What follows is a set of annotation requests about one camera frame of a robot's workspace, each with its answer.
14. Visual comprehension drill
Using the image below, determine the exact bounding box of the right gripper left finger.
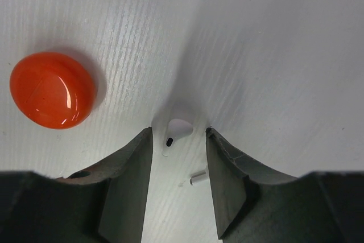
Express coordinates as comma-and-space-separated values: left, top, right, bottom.
1, 127, 153, 242

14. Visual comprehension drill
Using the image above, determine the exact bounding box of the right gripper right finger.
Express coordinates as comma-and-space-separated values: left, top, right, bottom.
206, 127, 363, 242

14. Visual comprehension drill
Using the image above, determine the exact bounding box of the white earbud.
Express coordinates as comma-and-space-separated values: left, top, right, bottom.
189, 170, 208, 186
162, 118, 194, 157

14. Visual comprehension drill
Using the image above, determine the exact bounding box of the orange earbud charging case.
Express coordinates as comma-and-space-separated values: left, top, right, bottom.
9, 52, 97, 129

